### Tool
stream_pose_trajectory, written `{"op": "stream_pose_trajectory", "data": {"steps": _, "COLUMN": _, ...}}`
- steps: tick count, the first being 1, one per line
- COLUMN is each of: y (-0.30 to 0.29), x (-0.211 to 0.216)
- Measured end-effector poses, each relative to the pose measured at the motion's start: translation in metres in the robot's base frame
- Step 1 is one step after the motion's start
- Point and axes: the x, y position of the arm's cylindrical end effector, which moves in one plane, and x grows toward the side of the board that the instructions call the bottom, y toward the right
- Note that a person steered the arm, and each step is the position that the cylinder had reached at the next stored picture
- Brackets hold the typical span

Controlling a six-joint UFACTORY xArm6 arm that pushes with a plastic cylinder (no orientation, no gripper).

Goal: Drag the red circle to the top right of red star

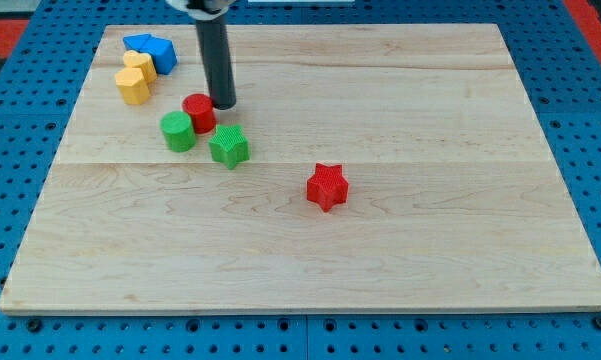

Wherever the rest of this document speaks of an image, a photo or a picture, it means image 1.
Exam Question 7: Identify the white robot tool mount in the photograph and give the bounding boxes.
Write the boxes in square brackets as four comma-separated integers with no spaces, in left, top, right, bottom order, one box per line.
[166,0,236,20]

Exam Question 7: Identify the blue triangle block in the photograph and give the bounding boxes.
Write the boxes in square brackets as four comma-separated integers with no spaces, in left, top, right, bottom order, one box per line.
[122,33,151,52]

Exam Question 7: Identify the blue pentagon block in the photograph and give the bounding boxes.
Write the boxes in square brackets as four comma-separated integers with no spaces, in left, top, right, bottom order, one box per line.
[141,37,177,75]

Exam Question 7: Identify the yellow heart block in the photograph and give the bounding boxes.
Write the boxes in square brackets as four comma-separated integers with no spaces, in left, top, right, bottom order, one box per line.
[122,50,157,83]

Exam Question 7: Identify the light wooden board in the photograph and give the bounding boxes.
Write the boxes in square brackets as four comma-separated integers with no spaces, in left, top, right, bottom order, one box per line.
[0,24,601,316]

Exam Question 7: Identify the green star block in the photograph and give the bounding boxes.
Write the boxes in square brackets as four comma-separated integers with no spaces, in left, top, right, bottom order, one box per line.
[208,124,250,170]

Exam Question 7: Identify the red star block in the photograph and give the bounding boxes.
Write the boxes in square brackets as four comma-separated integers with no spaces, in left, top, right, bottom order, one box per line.
[306,163,349,212]

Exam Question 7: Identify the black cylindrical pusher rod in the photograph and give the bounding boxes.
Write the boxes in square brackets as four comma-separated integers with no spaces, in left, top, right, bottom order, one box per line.
[196,15,237,110]

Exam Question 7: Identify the yellow hexagon block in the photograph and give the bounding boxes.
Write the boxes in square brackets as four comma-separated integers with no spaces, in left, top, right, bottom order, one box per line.
[114,67,151,105]

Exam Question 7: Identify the green cylinder block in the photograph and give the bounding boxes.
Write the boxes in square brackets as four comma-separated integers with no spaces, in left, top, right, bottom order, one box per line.
[160,111,196,152]

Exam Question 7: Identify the red cylinder block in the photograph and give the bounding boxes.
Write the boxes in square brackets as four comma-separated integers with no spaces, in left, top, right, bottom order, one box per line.
[181,93,216,134]

